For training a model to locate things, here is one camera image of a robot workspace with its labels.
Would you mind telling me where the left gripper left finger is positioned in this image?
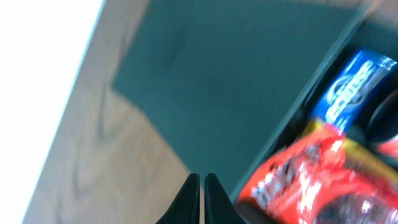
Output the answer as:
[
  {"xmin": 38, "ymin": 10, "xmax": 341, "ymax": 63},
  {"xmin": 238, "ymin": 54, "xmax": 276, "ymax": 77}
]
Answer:
[{"xmin": 156, "ymin": 173, "xmax": 200, "ymax": 224}]

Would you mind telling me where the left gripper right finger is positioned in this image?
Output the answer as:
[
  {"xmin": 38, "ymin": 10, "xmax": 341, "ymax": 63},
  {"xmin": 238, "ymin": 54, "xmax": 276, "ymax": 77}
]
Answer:
[{"xmin": 204, "ymin": 173, "xmax": 246, "ymax": 224}]

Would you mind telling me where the red Hacks candy bag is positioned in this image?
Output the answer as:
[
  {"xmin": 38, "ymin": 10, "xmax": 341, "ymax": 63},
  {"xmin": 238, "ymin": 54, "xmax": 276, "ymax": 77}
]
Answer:
[{"xmin": 235, "ymin": 132, "xmax": 397, "ymax": 223}]

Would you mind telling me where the black box with hinged lid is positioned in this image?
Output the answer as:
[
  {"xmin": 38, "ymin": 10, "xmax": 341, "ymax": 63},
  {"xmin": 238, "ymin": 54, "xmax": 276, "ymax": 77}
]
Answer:
[{"xmin": 114, "ymin": 1, "xmax": 397, "ymax": 223}]

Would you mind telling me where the blue Eclipse mint pack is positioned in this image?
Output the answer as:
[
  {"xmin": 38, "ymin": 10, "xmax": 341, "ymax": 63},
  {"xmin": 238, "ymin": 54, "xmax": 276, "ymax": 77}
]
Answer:
[{"xmin": 312, "ymin": 49, "xmax": 397, "ymax": 131}]

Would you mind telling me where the yellow Hacks candy bag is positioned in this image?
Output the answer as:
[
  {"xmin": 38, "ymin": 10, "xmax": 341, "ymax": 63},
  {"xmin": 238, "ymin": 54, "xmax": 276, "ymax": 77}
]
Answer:
[{"xmin": 300, "ymin": 118, "xmax": 397, "ymax": 185}]

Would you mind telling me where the red Pringles can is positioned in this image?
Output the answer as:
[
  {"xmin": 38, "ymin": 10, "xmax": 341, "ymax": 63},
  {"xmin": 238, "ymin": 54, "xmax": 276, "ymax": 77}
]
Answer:
[{"xmin": 367, "ymin": 89, "xmax": 397, "ymax": 160}]

